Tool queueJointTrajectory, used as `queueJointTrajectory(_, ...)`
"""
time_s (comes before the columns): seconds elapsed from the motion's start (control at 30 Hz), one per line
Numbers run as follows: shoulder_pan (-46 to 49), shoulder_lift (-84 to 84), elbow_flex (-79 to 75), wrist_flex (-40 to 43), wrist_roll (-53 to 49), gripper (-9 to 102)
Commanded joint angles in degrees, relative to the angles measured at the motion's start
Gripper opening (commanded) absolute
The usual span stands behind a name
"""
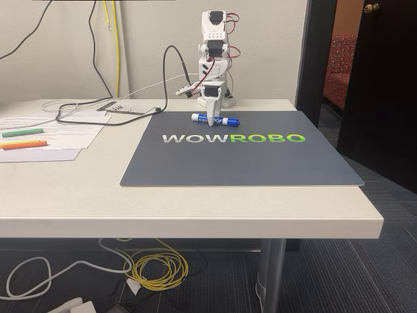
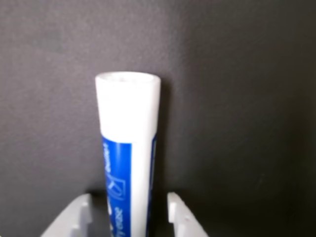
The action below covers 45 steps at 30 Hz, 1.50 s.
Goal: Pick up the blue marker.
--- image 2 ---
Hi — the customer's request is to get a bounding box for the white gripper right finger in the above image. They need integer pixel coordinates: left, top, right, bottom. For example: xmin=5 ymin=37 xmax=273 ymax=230
xmin=167 ymin=192 xmax=208 ymax=237

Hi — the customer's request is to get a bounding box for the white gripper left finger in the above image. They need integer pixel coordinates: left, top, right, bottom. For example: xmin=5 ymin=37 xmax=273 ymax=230
xmin=40 ymin=193 xmax=93 ymax=237

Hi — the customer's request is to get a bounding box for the blue dry erase marker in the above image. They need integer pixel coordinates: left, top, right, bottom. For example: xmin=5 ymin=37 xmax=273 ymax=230
xmin=95 ymin=71 xmax=162 ymax=237

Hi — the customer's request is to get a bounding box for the dark grey printed mat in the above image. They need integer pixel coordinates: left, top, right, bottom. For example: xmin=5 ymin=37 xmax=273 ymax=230
xmin=0 ymin=0 xmax=316 ymax=237

